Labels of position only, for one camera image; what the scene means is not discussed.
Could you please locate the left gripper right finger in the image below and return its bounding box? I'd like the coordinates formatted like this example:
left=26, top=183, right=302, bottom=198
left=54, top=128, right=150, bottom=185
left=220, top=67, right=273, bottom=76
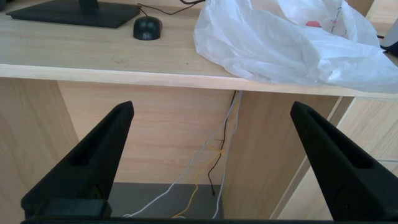
left=289, top=101, right=398, bottom=222

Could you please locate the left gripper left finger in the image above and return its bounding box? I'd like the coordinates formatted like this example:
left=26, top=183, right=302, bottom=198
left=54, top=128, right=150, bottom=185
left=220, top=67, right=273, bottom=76
left=21, top=100, right=135, bottom=220

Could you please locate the white plastic shopping bag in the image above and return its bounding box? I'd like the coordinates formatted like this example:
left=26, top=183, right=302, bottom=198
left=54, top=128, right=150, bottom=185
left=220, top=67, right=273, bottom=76
left=193, top=0, right=398, bottom=95

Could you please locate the wooden counter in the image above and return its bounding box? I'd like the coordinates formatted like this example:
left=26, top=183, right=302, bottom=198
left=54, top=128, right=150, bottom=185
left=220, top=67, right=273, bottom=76
left=0, top=0, right=398, bottom=224

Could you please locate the black computer mouse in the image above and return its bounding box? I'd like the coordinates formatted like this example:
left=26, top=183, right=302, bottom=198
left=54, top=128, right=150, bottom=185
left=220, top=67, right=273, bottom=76
left=132, top=16, right=163, bottom=41

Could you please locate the black monitor stand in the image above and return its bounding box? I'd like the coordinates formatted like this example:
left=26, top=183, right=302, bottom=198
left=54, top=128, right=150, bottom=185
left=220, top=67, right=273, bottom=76
left=5, top=0, right=141, bottom=29

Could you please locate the white cable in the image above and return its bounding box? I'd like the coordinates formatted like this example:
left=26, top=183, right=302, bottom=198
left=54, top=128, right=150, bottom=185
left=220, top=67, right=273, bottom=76
left=211, top=91, right=243, bottom=220
left=122, top=90, right=243, bottom=218

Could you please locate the yellow cable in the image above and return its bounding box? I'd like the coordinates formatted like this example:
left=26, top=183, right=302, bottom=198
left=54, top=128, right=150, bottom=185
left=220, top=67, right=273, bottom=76
left=170, top=99, right=241, bottom=219

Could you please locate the thin black cable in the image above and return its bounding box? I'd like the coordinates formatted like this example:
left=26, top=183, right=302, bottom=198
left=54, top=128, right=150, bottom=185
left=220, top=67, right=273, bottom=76
left=207, top=90, right=238, bottom=197

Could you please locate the black mouse cable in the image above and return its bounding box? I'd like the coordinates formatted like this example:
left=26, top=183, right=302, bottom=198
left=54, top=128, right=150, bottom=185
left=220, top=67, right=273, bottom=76
left=137, top=0, right=206, bottom=17

